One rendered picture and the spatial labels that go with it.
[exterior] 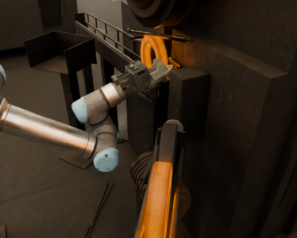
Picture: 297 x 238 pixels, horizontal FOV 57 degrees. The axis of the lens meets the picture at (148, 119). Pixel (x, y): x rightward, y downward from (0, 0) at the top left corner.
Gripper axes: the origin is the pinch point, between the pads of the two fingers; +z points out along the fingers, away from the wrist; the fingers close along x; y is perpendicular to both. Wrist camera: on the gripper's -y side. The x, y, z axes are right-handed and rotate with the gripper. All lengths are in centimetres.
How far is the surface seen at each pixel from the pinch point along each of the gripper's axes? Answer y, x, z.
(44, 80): -60, 177, -58
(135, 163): -16.5, -14.1, -26.4
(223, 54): 8.9, -19.5, 8.5
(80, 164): -61, 49, -53
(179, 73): 5.4, -12.4, -2.5
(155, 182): 13, -48, -26
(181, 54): 2.5, 1.3, 5.8
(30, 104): -55, 136, -73
